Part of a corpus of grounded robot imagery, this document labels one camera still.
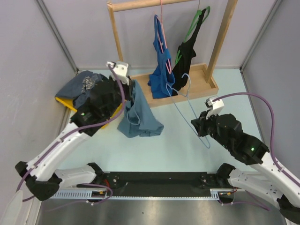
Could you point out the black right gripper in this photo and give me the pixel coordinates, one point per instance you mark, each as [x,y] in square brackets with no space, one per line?
[200,123]

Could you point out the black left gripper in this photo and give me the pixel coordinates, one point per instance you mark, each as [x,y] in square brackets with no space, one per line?
[129,88]

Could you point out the grey-blue tank top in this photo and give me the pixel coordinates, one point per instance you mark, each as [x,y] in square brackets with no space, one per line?
[138,119]

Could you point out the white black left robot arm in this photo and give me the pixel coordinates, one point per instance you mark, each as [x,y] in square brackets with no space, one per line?
[42,176]

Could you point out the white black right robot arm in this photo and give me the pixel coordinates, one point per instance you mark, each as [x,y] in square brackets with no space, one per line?
[280,190]

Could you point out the royal blue tank top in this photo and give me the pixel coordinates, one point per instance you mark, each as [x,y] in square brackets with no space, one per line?
[158,79]

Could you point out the black tank top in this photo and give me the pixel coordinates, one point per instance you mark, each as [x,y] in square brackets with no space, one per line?
[178,71]

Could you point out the green plastic hanger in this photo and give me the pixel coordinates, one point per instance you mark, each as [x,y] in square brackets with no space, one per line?
[186,49]

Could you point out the dark blue printed shirt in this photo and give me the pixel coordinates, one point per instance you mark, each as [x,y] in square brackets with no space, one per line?
[78,89]

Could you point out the yellow plastic tray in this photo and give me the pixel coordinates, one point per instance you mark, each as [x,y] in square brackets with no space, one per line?
[68,103]

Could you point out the wooden clothes rack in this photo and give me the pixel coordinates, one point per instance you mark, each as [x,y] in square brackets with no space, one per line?
[203,84]

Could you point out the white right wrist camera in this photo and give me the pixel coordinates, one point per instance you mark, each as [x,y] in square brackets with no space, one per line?
[214,106]

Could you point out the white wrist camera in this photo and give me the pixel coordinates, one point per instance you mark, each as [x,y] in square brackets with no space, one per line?
[120,68]
[214,106]

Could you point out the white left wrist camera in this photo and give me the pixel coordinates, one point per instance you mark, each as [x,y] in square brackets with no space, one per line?
[120,68]

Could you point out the pink wire hanger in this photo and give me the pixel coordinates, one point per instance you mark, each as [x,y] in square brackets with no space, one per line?
[160,42]

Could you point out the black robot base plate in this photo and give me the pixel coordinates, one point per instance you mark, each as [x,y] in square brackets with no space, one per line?
[164,185]

